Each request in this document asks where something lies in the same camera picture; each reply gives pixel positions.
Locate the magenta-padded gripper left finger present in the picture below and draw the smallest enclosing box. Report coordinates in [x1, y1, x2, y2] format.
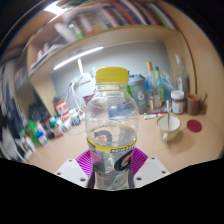
[54, 149, 96, 189]

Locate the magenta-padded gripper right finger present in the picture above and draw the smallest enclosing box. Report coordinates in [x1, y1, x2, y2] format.
[128, 147, 171, 189]

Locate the clear yellow-capped drink bottle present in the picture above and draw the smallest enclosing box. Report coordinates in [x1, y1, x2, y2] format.
[84, 66, 140, 192]

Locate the cream ceramic cup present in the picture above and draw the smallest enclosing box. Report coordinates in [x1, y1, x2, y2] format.
[155, 114, 182, 144]

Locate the small blue and white tub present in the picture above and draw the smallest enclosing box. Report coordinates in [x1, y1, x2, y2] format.
[35, 131, 49, 147]

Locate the white and green marker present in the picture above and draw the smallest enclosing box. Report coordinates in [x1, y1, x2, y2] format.
[143, 113, 163, 120]

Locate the green packet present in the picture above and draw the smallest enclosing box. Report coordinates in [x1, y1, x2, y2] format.
[26, 119, 41, 141]

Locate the pink pen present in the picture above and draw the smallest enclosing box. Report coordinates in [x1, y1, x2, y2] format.
[151, 110, 168, 116]

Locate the metal spoon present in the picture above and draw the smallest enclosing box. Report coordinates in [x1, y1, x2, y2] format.
[165, 99, 172, 131]

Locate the red and white canister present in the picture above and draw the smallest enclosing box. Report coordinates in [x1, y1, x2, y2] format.
[54, 99, 71, 123]

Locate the brown jar with white lid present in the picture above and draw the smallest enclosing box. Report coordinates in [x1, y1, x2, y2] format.
[170, 89, 185, 115]

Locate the magenta box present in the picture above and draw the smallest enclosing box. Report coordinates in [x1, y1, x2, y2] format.
[83, 94, 96, 106]

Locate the grey shaker bottle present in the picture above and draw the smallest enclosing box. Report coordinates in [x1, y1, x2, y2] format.
[128, 74, 149, 115]

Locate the brown mug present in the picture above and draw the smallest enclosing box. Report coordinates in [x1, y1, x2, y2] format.
[185, 93, 208, 117]

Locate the clear bottle with green cap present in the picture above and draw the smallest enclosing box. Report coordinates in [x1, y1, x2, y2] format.
[154, 65, 165, 108]

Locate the tall clear white-capped bottle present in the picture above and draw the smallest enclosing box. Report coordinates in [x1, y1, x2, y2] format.
[174, 54, 189, 98]

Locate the under-shelf light strip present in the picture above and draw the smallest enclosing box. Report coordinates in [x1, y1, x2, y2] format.
[53, 46, 104, 71]

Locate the wooden shelf unit with books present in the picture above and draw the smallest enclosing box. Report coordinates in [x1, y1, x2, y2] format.
[0, 0, 198, 111]

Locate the white cable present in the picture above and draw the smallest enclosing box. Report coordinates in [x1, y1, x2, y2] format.
[68, 59, 96, 111]

